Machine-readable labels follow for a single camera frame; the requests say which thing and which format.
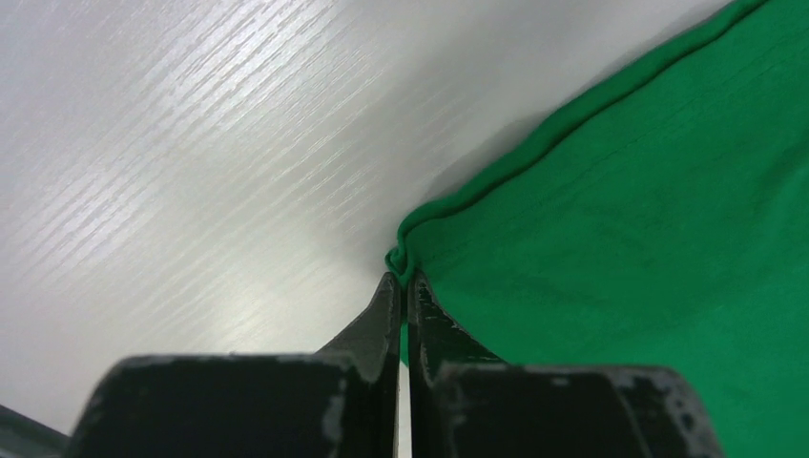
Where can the green t-shirt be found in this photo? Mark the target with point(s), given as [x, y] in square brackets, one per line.
[659, 218]

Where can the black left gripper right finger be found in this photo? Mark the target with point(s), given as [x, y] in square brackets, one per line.
[468, 402]

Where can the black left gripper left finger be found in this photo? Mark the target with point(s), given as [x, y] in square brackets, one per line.
[340, 401]

